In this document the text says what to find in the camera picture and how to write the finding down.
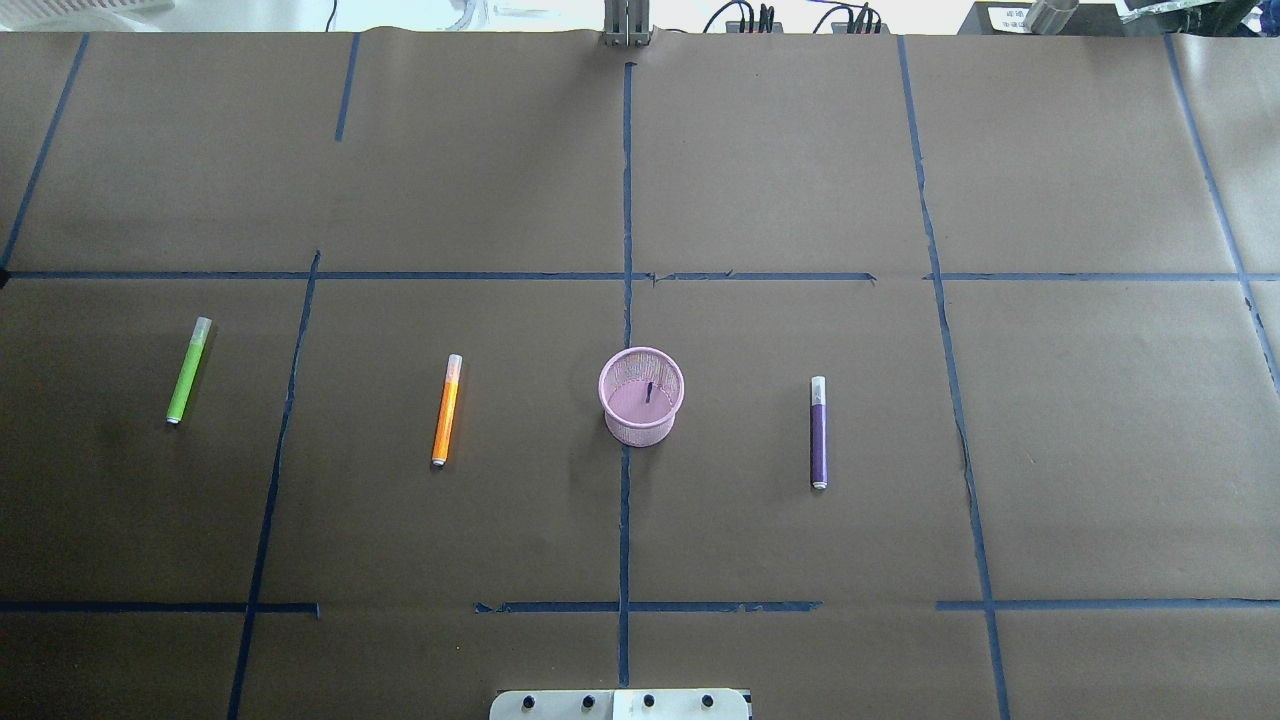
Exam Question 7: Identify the aluminium frame post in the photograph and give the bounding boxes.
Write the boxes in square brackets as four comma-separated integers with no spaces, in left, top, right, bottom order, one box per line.
[602,0,653,47]

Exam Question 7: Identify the black box on desk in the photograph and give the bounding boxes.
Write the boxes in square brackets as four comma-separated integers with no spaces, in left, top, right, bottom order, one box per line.
[957,3,1167,37]

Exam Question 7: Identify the green highlighter pen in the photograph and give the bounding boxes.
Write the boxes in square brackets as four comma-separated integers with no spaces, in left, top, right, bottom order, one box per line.
[165,316,212,427]

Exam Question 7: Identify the left power strip with plugs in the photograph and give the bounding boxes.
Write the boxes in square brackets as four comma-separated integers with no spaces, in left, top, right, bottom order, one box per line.
[701,1,776,35]

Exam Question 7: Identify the steel cup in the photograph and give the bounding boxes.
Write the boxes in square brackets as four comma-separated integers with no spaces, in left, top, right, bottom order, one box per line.
[1021,0,1080,36]

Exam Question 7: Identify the power strip with plugs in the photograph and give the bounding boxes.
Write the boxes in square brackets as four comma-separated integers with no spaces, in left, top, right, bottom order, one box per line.
[812,1,888,35]
[701,1,776,35]

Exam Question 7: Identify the purple highlighter pen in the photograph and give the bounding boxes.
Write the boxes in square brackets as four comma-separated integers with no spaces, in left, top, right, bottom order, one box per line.
[809,375,829,491]

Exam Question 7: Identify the orange highlighter pen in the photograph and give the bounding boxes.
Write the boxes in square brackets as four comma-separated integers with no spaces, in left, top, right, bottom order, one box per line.
[431,354,463,469]

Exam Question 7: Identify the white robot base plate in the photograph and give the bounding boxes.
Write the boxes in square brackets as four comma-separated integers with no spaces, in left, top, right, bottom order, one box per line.
[488,687,753,719]

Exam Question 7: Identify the pink mesh pen holder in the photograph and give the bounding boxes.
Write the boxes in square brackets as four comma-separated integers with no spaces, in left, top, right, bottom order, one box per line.
[596,346,685,448]

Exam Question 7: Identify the right power strip with plugs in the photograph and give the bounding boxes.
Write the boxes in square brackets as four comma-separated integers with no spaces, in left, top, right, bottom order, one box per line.
[812,1,888,35]

